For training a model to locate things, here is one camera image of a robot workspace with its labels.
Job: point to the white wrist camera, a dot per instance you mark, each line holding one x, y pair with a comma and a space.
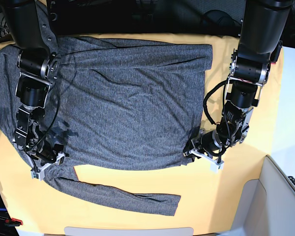
216, 167
40, 174

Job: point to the yellow table cloth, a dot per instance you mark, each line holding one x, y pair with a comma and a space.
208, 202

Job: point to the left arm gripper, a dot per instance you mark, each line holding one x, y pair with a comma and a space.
210, 145

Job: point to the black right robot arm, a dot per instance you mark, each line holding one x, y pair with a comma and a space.
38, 69

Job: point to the red black clamp right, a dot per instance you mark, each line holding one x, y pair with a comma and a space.
275, 54

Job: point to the grey tray edge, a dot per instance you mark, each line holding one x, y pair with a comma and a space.
74, 231

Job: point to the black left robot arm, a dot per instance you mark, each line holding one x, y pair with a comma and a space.
258, 48

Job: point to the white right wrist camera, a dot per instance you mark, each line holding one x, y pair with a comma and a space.
40, 174

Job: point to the grey long-sleeve shirt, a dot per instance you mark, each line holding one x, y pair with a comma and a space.
123, 104

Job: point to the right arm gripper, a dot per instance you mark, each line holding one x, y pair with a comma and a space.
44, 156

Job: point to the red black clamp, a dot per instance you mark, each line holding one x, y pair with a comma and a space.
275, 54
12, 222

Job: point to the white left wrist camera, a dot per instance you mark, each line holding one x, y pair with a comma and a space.
216, 167

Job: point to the red black clamp left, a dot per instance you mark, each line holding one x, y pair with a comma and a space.
12, 222

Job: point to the white cardboard box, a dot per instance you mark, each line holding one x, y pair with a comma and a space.
267, 204

